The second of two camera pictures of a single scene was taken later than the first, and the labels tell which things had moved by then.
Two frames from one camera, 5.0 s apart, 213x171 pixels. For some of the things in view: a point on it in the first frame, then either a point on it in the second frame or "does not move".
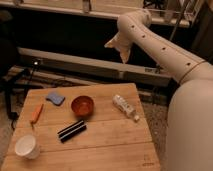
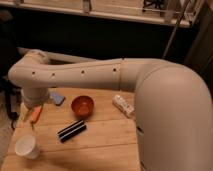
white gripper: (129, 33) -> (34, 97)
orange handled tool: (35, 115) does not move
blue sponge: (55, 98) does not move
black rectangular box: (72, 131) does not move
